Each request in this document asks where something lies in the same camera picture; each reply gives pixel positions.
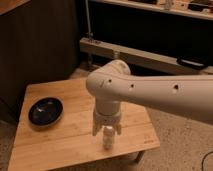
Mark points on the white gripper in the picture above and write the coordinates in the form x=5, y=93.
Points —
x=106, y=120

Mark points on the small white bottle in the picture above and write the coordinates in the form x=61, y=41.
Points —
x=108, y=137

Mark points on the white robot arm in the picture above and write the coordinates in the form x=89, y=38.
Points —
x=189, y=96

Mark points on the black ceramic bowl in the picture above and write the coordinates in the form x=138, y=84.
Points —
x=45, y=111

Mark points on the wooden table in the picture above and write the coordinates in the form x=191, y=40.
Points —
x=70, y=141

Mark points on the metal pole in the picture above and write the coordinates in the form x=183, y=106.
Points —
x=90, y=34

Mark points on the wooden shelf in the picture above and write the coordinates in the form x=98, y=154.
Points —
x=155, y=8

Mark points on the black handle object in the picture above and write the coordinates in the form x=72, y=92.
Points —
x=190, y=64

